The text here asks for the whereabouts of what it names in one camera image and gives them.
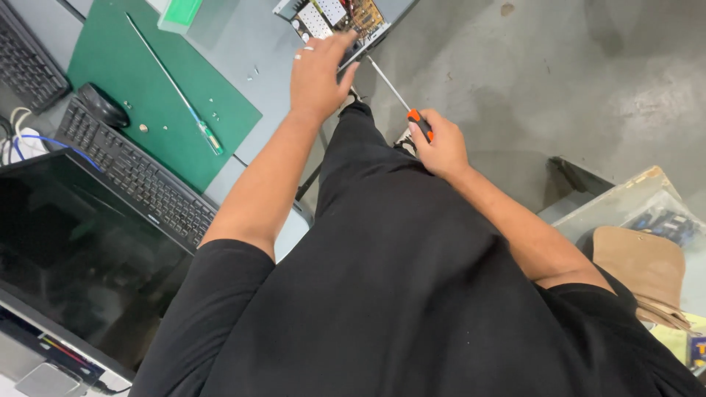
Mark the person's left hand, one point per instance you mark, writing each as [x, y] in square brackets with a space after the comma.
[314, 82]

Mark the person's right hand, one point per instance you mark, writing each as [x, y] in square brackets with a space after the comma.
[444, 149]

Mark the metal electronics case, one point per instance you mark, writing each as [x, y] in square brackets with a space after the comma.
[331, 16]

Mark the person's black white shoe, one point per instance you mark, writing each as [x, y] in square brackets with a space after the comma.
[349, 101]
[405, 144]

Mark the person's black trousers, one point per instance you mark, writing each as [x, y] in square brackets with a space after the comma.
[358, 160]

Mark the scattered small metal screws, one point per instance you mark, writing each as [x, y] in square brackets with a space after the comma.
[215, 116]

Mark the green plastic box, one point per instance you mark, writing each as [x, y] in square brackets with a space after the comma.
[179, 14]

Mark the person's black shirt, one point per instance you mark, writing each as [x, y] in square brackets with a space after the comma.
[386, 309]

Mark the green cutting mat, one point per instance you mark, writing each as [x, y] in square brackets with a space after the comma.
[138, 66]

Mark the black keyboard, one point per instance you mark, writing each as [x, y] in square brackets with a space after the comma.
[27, 60]
[138, 176]

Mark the black computer mouse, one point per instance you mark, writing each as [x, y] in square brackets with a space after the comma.
[102, 105]

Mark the clear plastic storage box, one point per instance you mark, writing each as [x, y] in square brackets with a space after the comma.
[651, 204]

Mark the tan fabric hat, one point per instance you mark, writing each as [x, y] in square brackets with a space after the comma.
[645, 270]

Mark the black monitor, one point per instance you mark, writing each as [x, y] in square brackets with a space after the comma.
[82, 253]

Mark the yellow printed packet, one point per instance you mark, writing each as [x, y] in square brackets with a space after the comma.
[681, 342]

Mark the silver laptop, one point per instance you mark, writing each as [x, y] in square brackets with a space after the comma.
[44, 364]

